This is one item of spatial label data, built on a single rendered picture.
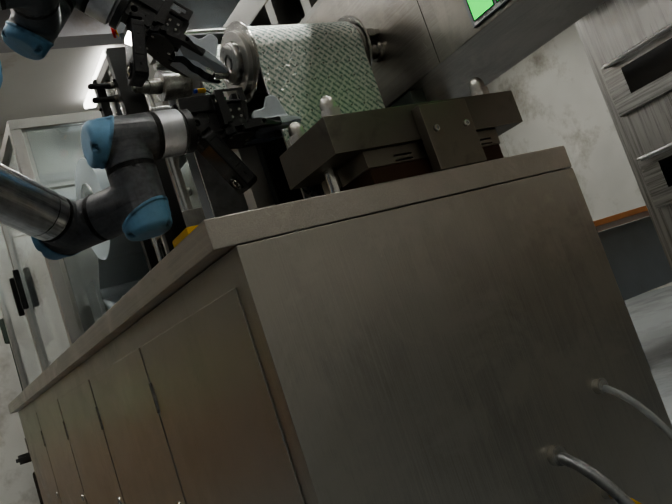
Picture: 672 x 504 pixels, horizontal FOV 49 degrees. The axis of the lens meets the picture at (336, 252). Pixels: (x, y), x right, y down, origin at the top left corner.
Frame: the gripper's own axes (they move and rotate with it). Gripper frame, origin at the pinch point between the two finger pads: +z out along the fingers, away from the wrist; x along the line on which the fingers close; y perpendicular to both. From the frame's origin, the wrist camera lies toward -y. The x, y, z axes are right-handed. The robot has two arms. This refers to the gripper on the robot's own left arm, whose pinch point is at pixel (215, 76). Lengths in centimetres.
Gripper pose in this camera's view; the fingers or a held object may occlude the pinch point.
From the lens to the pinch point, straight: 138.6
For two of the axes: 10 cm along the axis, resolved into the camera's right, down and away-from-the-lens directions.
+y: 2.8, -8.6, 4.3
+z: 8.3, 4.4, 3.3
